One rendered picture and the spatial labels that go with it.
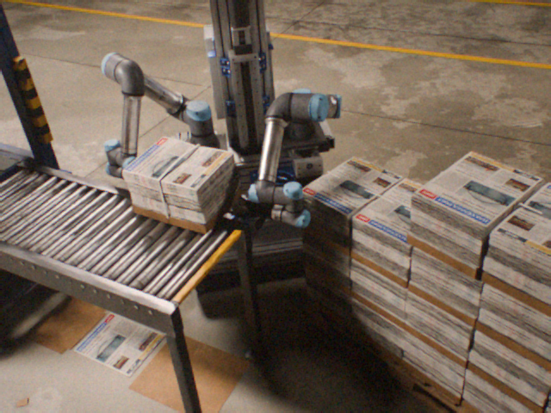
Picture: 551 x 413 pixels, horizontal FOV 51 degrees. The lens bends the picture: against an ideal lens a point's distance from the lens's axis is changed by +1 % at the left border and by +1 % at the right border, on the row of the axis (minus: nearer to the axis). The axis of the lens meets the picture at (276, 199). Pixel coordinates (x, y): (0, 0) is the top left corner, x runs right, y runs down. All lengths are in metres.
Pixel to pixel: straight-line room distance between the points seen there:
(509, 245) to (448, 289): 0.36
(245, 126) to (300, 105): 0.63
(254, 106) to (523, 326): 1.59
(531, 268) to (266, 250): 1.57
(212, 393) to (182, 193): 1.02
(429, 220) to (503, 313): 0.40
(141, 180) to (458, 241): 1.24
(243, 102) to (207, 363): 1.29
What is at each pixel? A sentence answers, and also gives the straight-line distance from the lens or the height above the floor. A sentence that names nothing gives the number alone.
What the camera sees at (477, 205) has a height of 1.07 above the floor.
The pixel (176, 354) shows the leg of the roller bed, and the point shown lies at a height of 0.58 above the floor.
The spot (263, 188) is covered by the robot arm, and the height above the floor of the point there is 0.96.
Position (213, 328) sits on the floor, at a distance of 3.09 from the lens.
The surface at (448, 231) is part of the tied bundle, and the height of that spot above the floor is 0.98.
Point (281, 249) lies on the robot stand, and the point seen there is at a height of 0.22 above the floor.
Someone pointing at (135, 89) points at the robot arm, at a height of 1.25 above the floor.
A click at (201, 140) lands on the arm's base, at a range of 2.85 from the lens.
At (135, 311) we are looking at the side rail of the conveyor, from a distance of 2.21.
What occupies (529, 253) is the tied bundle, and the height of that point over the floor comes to 1.04.
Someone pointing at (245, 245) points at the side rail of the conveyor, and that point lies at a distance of 2.41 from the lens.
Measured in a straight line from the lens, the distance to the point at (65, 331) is 3.32.
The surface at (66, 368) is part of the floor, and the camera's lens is 3.15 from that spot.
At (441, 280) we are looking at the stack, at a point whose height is 0.74.
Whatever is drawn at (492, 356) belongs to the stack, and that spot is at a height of 0.51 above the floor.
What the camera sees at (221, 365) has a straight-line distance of 2.93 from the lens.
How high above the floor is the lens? 2.27
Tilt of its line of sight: 36 degrees down
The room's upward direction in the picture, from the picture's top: 5 degrees counter-clockwise
